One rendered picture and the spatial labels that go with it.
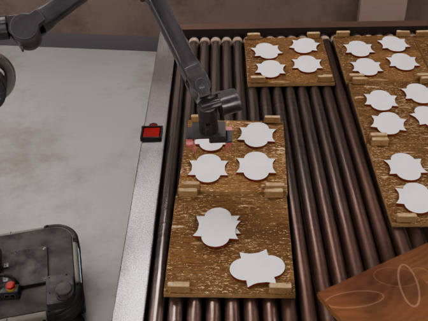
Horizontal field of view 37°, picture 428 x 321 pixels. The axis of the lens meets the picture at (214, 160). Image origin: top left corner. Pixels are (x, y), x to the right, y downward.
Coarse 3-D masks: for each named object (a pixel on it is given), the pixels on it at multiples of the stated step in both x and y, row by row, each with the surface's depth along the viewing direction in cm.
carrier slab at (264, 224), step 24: (192, 216) 192; (240, 216) 192; (264, 216) 192; (288, 216) 192; (192, 240) 184; (240, 240) 184; (264, 240) 184; (288, 240) 183; (168, 264) 177; (192, 264) 176; (216, 264) 176; (288, 264) 176; (192, 288) 170; (216, 288) 169; (240, 288) 169; (264, 288) 169
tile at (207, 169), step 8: (192, 160) 213; (200, 160) 213; (208, 160) 213; (216, 160) 213; (224, 160) 213; (192, 168) 210; (200, 168) 210; (208, 168) 210; (216, 168) 210; (224, 168) 209; (192, 176) 208; (200, 176) 206; (208, 176) 206; (216, 176) 206; (224, 176) 207
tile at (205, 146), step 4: (196, 140) 223; (200, 140) 222; (204, 140) 222; (208, 140) 222; (196, 144) 221; (200, 144) 221; (204, 144) 221; (208, 144) 221; (212, 144) 220; (216, 144) 220; (220, 144) 220; (224, 144) 220; (204, 148) 218; (208, 148) 218; (212, 148) 218; (216, 148) 218; (220, 148) 219; (212, 152) 218
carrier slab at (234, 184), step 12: (228, 120) 234; (240, 120) 234; (240, 132) 228; (276, 132) 227; (240, 144) 222; (276, 144) 221; (192, 156) 217; (228, 156) 216; (240, 156) 216; (276, 156) 216; (228, 168) 211; (276, 168) 210; (180, 180) 206; (192, 180) 206; (228, 180) 206; (240, 180) 206; (264, 180) 206; (276, 180) 205; (204, 192) 202; (216, 192) 202; (228, 192) 202; (240, 192) 202; (252, 192) 201
